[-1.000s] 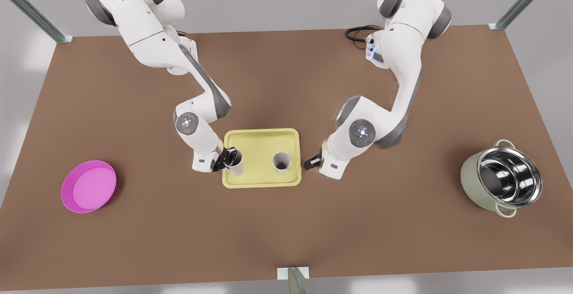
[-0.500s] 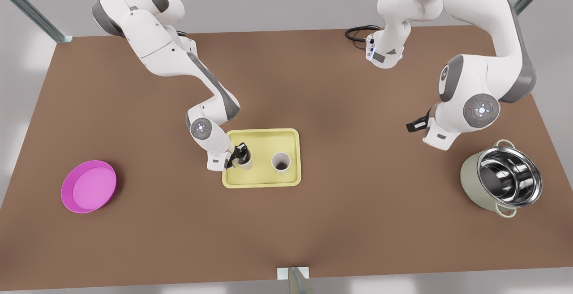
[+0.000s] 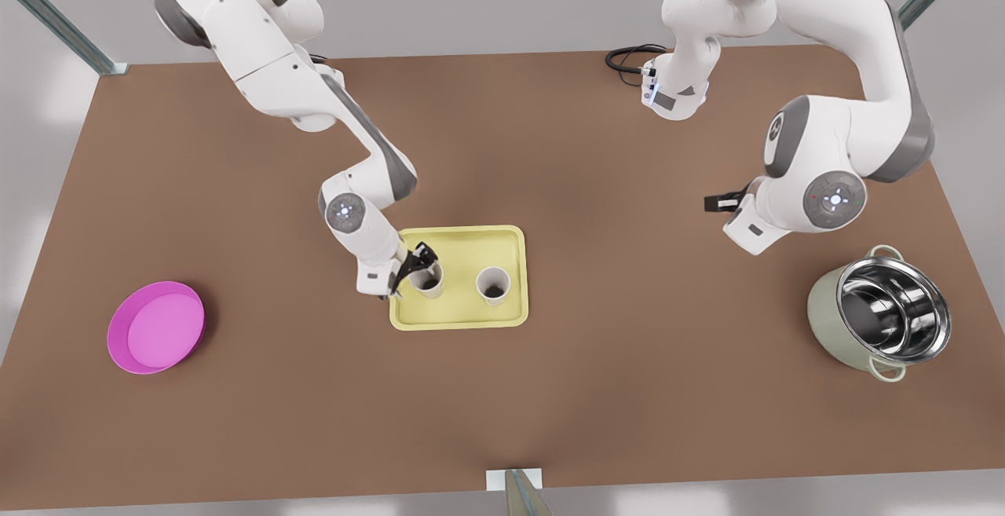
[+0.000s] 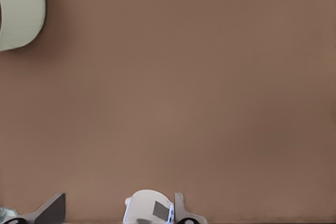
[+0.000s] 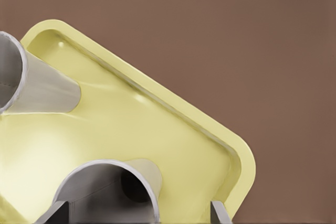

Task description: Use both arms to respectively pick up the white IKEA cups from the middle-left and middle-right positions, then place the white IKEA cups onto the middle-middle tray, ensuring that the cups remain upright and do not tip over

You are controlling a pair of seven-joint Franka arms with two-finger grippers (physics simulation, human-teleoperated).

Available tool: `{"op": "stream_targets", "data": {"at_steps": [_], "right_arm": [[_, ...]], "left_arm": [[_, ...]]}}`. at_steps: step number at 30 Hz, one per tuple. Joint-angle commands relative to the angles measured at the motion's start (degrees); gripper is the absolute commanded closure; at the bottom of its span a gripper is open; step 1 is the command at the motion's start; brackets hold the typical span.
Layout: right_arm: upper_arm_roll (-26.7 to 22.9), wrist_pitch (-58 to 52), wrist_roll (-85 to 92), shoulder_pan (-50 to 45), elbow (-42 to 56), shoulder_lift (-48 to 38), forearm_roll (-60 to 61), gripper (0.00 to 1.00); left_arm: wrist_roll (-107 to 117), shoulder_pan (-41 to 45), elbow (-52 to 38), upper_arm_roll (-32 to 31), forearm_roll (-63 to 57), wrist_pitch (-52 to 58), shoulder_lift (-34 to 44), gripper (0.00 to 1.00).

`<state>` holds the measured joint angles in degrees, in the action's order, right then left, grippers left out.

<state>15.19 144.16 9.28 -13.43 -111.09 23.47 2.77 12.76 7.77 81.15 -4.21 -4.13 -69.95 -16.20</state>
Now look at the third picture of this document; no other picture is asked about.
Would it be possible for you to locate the white IKEA cup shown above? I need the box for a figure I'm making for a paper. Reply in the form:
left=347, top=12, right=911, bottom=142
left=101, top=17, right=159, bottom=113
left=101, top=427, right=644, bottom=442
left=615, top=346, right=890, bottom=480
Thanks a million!
left=407, top=262, right=445, bottom=300
left=476, top=266, right=512, bottom=308

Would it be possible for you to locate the yellow rectangular tray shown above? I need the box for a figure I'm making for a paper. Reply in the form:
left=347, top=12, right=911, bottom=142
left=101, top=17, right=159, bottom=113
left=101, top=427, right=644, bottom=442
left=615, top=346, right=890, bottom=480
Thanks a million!
left=389, top=225, right=529, bottom=332

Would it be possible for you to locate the green pot with steel interior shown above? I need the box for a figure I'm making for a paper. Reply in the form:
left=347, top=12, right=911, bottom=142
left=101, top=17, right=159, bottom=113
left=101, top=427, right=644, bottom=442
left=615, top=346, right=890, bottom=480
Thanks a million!
left=806, top=244, right=953, bottom=382

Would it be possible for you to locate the pink round bowl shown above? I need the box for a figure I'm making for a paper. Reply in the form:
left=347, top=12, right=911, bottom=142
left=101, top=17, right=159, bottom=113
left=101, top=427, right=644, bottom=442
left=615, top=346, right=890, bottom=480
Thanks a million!
left=106, top=280, right=207, bottom=376

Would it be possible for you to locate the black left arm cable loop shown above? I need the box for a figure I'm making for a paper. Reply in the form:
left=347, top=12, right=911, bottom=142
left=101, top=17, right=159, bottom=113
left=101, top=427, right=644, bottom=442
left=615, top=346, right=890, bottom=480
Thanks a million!
left=605, top=44, right=670, bottom=87

